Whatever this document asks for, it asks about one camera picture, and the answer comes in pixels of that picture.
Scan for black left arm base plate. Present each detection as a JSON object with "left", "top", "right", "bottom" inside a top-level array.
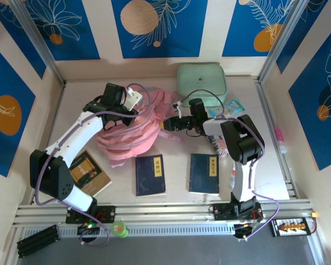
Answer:
[{"left": 65, "top": 204, "right": 117, "bottom": 224}]

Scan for pink backpack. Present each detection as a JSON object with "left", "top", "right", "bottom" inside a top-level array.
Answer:
[{"left": 95, "top": 86, "right": 185, "bottom": 169}]

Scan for green cup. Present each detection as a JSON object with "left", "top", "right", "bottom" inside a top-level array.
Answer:
[{"left": 110, "top": 220, "right": 130, "bottom": 239}]

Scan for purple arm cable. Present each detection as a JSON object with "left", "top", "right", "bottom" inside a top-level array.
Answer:
[
  {"left": 180, "top": 89, "right": 282, "bottom": 242},
  {"left": 34, "top": 82, "right": 166, "bottom": 248}
]

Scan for aluminium side rail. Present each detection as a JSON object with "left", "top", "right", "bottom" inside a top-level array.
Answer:
[
  {"left": 255, "top": 78, "right": 298, "bottom": 201},
  {"left": 29, "top": 81, "right": 67, "bottom": 205}
]

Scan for grey slotted cable duct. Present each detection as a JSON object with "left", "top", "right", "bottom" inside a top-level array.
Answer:
[{"left": 23, "top": 222, "right": 236, "bottom": 239}]

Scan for aluminium corner post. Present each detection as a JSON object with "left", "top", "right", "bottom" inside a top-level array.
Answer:
[
  {"left": 258, "top": 0, "right": 311, "bottom": 83},
  {"left": 9, "top": 0, "right": 66, "bottom": 86}
]

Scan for small circuit board green LED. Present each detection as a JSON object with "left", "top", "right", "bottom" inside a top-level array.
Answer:
[{"left": 76, "top": 222, "right": 102, "bottom": 237}]

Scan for small circuit board orange LED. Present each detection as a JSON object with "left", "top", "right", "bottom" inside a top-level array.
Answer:
[{"left": 233, "top": 222, "right": 263, "bottom": 240}]

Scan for black ribbed block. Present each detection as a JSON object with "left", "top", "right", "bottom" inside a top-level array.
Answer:
[{"left": 16, "top": 224, "right": 58, "bottom": 259}]

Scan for brown cover book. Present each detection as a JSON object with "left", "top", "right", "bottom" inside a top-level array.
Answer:
[{"left": 68, "top": 150, "right": 113, "bottom": 197}]

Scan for mint green zip pouch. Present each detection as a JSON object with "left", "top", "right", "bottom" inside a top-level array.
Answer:
[{"left": 177, "top": 62, "right": 228, "bottom": 108}]

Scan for black power distribution board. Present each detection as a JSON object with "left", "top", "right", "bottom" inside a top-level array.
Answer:
[{"left": 269, "top": 217, "right": 312, "bottom": 238}]

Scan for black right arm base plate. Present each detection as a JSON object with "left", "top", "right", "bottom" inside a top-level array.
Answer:
[{"left": 209, "top": 203, "right": 263, "bottom": 221}]

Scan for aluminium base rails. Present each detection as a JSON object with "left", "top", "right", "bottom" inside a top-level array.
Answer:
[{"left": 12, "top": 199, "right": 315, "bottom": 229}]

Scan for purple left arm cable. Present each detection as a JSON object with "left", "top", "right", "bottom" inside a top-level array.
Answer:
[{"left": 34, "top": 82, "right": 166, "bottom": 248}]

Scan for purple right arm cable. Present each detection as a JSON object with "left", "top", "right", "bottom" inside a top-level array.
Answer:
[{"left": 180, "top": 89, "right": 282, "bottom": 242}]

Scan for dark blue book yellow label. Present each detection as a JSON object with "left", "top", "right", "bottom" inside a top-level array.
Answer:
[
  {"left": 135, "top": 154, "right": 167, "bottom": 197},
  {"left": 188, "top": 153, "right": 220, "bottom": 196}
]

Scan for blue wet wipes pack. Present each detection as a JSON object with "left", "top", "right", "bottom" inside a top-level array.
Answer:
[{"left": 209, "top": 98, "right": 247, "bottom": 118}]

